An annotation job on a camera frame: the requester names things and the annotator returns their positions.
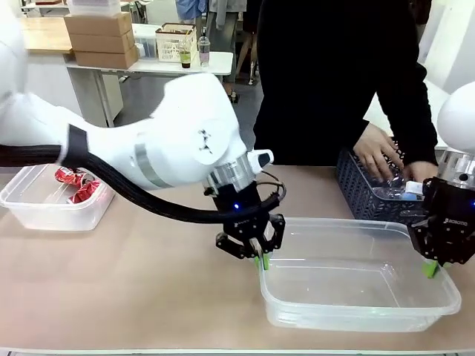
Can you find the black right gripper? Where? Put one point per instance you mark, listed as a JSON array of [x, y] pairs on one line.
[[452, 211]]

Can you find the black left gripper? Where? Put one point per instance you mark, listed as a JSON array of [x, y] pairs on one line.
[[241, 211]]

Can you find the crushed clear plastic bottle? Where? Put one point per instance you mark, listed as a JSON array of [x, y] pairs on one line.
[[401, 191]]

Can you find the clear plastic bin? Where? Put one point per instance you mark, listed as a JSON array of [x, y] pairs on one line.
[[356, 296], [44, 211]]

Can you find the black lattice plastic basket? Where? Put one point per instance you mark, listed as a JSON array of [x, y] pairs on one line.
[[356, 193]]

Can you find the crushed red can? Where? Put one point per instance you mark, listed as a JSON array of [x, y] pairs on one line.
[[68, 176], [84, 193]]

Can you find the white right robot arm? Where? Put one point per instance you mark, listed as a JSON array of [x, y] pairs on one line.
[[458, 118]]

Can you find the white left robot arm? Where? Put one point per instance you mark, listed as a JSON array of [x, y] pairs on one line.
[[170, 126]]

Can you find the white lattice basket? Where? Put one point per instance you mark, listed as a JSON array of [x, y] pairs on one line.
[[174, 42]]

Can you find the person's left hand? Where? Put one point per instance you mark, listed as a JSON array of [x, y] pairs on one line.
[[419, 172]]

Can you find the person's right hand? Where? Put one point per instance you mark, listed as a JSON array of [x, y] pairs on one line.
[[373, 152]]

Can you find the large white table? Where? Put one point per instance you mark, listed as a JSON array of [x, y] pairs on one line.
[[379, 118]]

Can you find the person's black sweater torso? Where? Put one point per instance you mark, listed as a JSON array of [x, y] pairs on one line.
[[326, 74]]

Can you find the white folding table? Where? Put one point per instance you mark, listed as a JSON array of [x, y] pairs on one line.
[[215, 63]]

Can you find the bottle with dark liquid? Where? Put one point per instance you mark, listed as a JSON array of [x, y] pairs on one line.
[[186, 57]]

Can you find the clear bottle with purple label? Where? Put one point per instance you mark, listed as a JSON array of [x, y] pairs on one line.
[[204, 48]]

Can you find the bystander in grey trousers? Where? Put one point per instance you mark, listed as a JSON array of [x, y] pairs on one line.
[[226, 22]]

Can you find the clear storage container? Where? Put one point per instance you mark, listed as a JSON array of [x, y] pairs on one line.
[[144, 41]]

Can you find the cardboard box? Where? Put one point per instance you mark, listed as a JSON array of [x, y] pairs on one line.
[[102, 41], [98, 24], [105, 58]]

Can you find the white cabinet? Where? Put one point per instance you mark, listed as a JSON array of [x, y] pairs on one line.
[[55, 81]]

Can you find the white plastic storage box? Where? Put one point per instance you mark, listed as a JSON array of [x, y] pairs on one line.
[[94, 7]]

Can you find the wooden desk top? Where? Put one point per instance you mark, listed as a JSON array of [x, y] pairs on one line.
[[48, 35]]

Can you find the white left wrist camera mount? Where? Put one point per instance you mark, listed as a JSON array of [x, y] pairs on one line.
[[261, 159]]

